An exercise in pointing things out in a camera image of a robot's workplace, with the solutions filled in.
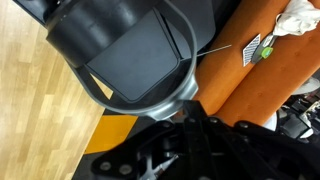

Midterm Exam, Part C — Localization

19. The thin metal rod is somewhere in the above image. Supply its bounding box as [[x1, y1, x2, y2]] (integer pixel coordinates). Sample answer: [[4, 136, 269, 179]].
[[197, 44, 233, 57]]

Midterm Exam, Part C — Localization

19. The clear water reservoir black lid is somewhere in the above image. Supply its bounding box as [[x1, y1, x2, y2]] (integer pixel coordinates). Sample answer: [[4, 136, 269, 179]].
[[85, 9, 183, 103]]

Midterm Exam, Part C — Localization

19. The orange sofa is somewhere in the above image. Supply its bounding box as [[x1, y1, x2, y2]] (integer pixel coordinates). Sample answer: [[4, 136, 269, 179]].
[[193, 0, 320, 128]]

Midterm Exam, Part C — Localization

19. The black tool green knob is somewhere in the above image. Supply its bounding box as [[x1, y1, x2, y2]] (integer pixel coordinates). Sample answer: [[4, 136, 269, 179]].
[[251, 34, 278, 65]]

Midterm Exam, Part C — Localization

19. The black Keurig coffee maker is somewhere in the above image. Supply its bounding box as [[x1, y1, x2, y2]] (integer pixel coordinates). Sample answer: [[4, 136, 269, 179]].
[[13, 0, 218, 122]]

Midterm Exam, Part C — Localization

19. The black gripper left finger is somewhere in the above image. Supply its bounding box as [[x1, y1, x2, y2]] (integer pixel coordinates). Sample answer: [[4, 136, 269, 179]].
[[89, 99, 198, 180]]

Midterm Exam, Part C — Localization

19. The white crumpled cloth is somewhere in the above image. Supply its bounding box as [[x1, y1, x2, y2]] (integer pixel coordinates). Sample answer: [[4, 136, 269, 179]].
[[272, 0, 320, 37]]

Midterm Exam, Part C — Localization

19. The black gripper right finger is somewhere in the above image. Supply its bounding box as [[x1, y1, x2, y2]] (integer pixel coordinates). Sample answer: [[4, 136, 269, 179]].
[[196, 99, 320, 180]]

